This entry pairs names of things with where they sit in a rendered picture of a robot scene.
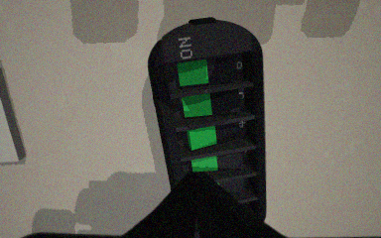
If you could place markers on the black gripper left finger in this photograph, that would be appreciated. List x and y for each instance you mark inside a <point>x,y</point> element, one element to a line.
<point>173,217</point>

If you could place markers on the black rounded unit with label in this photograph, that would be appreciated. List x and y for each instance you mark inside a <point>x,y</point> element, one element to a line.
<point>209,94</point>

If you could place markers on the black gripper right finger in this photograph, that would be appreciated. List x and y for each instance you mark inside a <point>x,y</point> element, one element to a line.
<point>220,215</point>

